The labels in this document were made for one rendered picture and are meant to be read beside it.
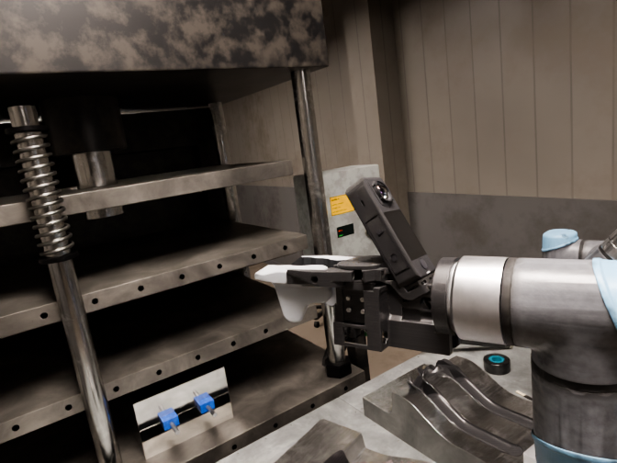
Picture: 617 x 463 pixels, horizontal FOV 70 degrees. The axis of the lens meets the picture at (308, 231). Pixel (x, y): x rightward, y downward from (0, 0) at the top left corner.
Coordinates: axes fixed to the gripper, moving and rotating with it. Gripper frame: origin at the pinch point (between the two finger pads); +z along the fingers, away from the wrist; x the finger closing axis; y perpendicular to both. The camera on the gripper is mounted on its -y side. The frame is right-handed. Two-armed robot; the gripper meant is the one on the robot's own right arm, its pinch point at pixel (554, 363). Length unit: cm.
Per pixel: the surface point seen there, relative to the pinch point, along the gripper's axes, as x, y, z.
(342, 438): -55, -20, 4
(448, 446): -35.9, -5.5, 8.2
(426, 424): -35.9, -11.7, 5.7
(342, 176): -5, -73, -50
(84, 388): -101, -63, -12
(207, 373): -69, -66, -1
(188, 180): -63, -70, -58
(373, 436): -40, -27, 15
